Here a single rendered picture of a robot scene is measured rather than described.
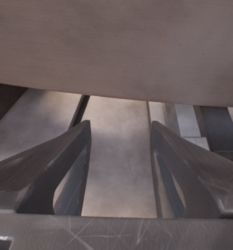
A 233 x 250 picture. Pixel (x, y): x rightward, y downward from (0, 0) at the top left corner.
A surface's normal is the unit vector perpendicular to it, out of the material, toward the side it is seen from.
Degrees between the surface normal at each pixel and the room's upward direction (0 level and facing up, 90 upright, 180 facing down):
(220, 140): 0
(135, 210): 0
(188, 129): 0
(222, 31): 90
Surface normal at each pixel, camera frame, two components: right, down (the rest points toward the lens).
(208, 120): 0.02, -0.58
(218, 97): -0.07, 0.81
